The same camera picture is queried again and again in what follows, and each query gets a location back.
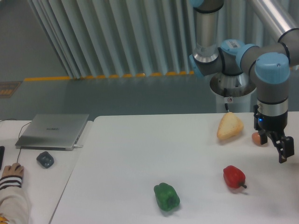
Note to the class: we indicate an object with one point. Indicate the brown egg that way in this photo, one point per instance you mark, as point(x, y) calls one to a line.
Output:
point(256, 138)

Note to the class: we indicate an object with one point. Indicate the striped sleeve forearm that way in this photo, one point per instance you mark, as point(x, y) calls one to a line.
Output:
point(14, 206)

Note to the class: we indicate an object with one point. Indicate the red bell pepper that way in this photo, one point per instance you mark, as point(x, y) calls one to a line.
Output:
point(234, 177)

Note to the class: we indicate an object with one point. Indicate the dark grey small device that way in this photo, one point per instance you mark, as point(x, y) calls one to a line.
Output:
point(45, 159)

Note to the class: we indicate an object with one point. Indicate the triangular bread slice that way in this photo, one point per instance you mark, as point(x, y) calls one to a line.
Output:
point(229, 126)

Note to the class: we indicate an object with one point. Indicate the person's hand on mouse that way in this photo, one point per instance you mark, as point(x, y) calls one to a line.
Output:
point(15, 169)

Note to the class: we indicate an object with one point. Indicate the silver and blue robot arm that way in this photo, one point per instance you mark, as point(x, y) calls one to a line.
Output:
point(243, 68)

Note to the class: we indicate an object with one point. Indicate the silver closed laptop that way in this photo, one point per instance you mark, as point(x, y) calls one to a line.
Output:
point(53, 132)

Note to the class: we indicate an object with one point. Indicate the black keyboard edge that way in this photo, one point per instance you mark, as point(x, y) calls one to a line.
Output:
point(2, 151)

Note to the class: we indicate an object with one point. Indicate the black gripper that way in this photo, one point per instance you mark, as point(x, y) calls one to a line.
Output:
point(270, 121)

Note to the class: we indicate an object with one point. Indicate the green bell pepper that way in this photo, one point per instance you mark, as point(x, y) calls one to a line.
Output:
point(166, 197)

